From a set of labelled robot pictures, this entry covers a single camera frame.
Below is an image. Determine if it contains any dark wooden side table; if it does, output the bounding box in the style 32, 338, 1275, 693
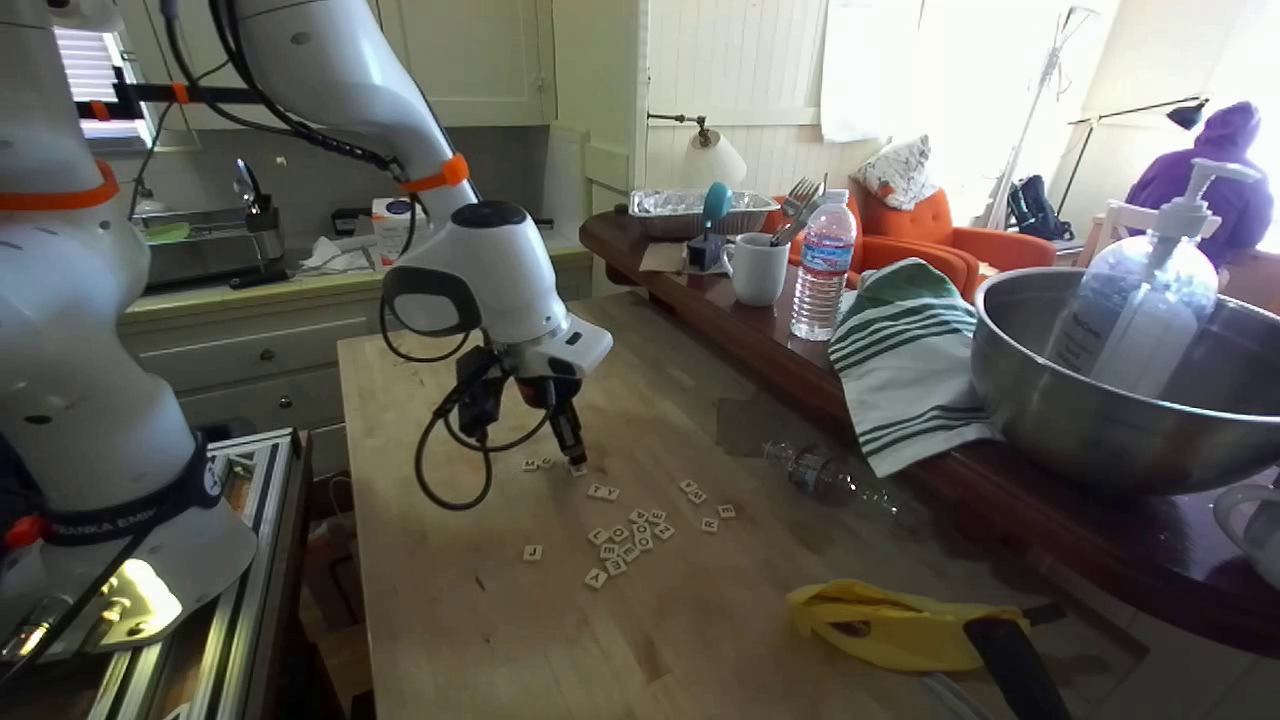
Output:
575, 209, 1280, 659

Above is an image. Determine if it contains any letter tile A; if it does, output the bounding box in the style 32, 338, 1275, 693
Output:
518, 544, 545, 565

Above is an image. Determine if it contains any white pump dispenser bottle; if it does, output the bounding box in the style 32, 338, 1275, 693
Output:
1049, 155, 1258, 397

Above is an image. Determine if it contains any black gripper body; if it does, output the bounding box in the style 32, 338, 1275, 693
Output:
517, 360, 583, 407

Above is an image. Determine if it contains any orange cloth bag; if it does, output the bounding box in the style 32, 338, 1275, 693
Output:
849, 187, 1054, 298

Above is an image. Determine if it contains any purple plush toy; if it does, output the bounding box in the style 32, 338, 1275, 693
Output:
1123, 100, 1280, 266

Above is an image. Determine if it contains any yellow black hand tool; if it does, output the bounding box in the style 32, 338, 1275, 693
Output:
783, 578, 1072, 720

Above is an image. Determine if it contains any crumpled clear plastic wrap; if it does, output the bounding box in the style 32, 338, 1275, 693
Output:
763, 438, 895, 511

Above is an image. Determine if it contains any white table lamp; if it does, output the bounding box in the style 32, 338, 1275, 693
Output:
646, 113, 749, 187

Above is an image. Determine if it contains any large steel mixing bowl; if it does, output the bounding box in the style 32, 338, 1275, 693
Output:
973, 266, 1280, 494

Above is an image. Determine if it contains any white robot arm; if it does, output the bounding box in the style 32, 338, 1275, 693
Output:
0, 0, 612, 628

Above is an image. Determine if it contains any white ceramic mug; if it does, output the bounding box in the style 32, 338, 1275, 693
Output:
723, 230, 788, 307

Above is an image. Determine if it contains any clear plastic water bottle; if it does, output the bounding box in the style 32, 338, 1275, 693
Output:
788, 187, 856, 338

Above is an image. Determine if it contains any green striped white towel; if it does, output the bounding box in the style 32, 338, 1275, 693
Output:
827, 261, 993, 480

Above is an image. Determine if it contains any teal scoop on black base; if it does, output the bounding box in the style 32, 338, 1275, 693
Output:
687, 178, 730, 272

